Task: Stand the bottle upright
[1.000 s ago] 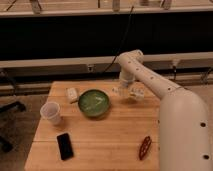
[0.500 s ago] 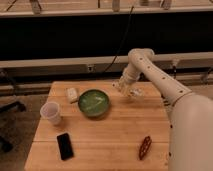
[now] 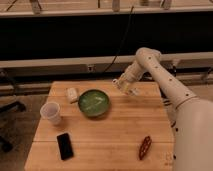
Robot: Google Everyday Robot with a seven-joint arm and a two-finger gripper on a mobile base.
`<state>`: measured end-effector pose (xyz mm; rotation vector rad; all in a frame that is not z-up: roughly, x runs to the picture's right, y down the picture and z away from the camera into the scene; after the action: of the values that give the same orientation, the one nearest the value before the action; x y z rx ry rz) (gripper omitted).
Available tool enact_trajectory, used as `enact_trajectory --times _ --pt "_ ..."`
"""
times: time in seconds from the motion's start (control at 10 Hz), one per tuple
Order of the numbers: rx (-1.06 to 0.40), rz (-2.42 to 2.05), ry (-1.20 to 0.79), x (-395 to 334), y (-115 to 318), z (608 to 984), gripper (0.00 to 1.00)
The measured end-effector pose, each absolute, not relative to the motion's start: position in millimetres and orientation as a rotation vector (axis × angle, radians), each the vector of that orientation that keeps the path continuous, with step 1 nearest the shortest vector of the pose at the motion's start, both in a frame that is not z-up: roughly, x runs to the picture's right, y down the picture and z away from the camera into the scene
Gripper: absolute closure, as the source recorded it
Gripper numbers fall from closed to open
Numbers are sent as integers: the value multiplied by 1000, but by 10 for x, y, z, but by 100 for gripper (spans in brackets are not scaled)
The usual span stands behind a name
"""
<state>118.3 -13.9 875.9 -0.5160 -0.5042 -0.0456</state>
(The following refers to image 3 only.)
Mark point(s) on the white labelled plastic bottle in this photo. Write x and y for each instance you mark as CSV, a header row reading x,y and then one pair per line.
x,y
125,87

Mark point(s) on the black smartphone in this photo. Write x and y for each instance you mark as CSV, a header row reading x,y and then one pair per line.
x,y
65,146

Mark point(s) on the red brown oblong object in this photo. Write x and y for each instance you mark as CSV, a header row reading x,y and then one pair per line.
x,y
146,143

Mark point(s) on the small white box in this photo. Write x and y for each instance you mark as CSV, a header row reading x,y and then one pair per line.
x,y
72,95

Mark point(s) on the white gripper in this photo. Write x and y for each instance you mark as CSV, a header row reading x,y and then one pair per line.
x,y
128,77

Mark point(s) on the green bowl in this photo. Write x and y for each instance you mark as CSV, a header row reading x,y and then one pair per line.
x,y
93,103

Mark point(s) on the translucent white plastic cup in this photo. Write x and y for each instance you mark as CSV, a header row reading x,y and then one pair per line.
x,y
51,112

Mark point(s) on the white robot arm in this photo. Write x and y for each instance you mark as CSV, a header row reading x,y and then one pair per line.
x,y
193,146

